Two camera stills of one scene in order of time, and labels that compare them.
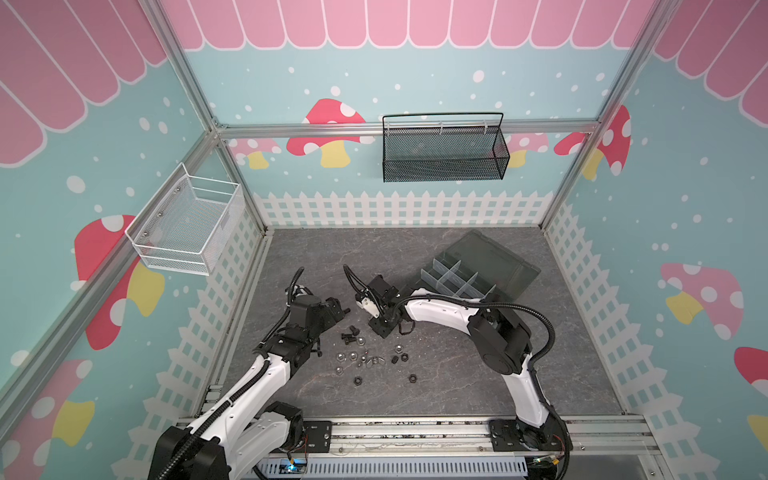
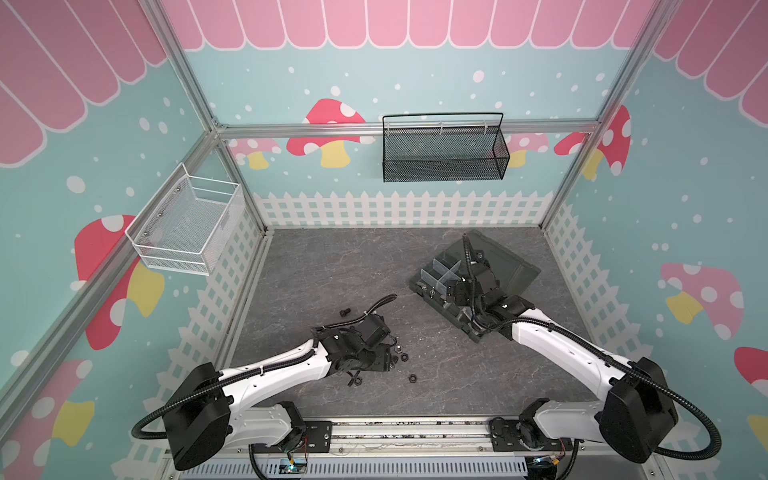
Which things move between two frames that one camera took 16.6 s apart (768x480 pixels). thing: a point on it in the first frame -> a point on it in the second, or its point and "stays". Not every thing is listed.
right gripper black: [383, 324] -> [463, 294]
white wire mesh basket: [188, 224] stays
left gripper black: [329, 319] -> [383, 358]
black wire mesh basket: [444, 154] stays
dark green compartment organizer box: [478, 267] stays
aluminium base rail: [475, 436] stays
